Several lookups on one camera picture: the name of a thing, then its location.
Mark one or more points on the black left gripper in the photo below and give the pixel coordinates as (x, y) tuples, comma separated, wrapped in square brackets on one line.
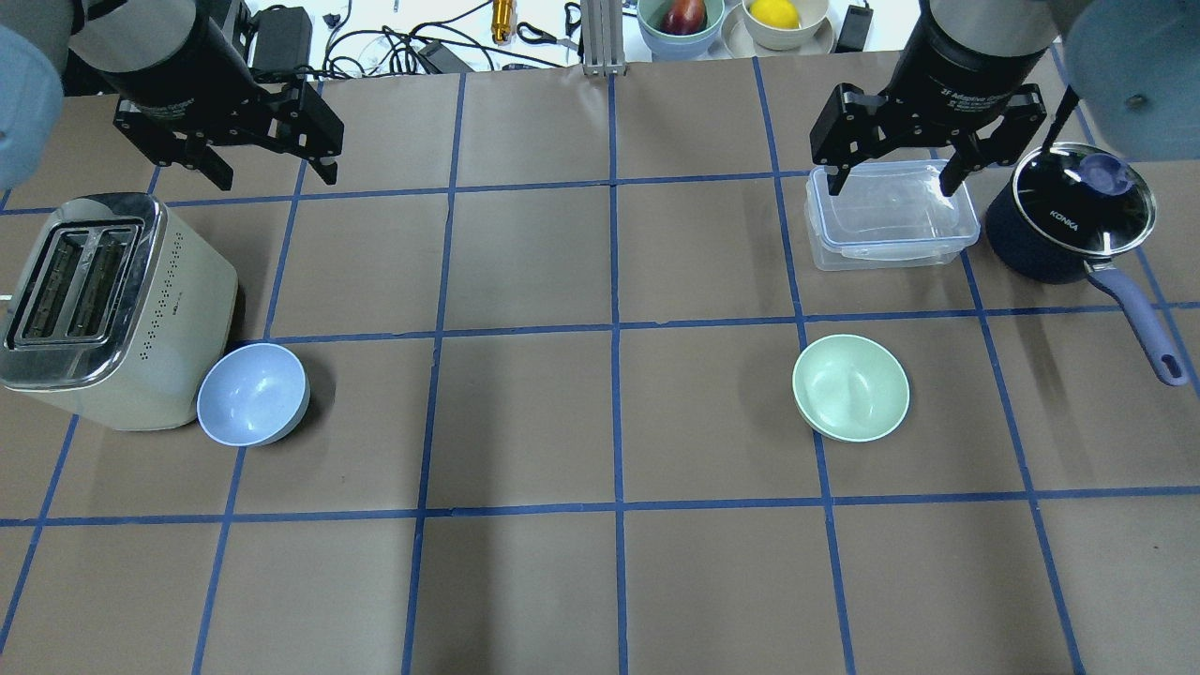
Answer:
[(167, 58)]

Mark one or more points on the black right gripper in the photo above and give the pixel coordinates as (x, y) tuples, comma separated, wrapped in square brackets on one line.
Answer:
[(975, 64)]

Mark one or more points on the blue bowl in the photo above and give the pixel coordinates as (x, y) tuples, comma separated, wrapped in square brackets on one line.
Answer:
[(253, 396)]

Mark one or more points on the green bowl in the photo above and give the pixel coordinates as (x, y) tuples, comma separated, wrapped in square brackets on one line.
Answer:
[(850, 388)]

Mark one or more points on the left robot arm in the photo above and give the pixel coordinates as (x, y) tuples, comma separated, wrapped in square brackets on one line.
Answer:
[(36, 51)]

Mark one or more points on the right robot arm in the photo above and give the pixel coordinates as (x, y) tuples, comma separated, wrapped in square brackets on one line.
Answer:
[(1134, 66)]

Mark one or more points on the beige bowl with lemon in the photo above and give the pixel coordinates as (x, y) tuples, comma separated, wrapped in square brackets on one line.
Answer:
[(784, 25)]

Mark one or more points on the bowl with red fruit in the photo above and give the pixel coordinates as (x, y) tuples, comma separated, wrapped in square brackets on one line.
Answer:
[(679, 30)]

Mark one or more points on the black power brick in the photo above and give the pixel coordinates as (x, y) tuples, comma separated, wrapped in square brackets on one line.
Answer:
[(281, 43)]

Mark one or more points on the clear plastic food container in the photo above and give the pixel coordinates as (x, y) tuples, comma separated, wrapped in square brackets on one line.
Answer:
[(888, 215)]

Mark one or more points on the black power adapter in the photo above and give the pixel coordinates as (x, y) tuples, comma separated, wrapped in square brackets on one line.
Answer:
[(854, 30)]

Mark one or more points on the dark blue saucepan with lid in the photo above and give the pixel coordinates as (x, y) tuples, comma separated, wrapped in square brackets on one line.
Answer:
[(1066, 213)]

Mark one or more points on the cream steel toaster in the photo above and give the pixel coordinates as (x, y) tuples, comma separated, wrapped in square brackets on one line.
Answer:
[(120, 311)]

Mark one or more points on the beige plate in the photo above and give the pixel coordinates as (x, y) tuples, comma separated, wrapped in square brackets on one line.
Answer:
[(739, 43)]

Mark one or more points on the orange handled screwdriver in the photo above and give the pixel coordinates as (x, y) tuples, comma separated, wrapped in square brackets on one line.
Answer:
[(502, 21)]

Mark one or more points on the aluminium frame post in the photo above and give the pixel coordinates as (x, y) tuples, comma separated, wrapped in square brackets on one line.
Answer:
[(602, 30)]

